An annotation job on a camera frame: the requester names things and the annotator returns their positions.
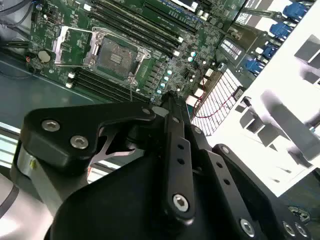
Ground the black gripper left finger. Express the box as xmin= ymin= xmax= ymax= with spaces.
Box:
xmin=19 ymin=91 xmax=197 ymax=222

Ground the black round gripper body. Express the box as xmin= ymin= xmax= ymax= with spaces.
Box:
xmin=44 ymin=154 xmax=236 ymax=240

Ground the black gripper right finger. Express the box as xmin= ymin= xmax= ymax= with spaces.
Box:
xmin=172 ymin=91 xmax=315 ymax=240

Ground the metal socket cover frame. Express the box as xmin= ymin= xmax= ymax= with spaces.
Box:
xmin=53 ymin=25 xmax=101 ymax=69

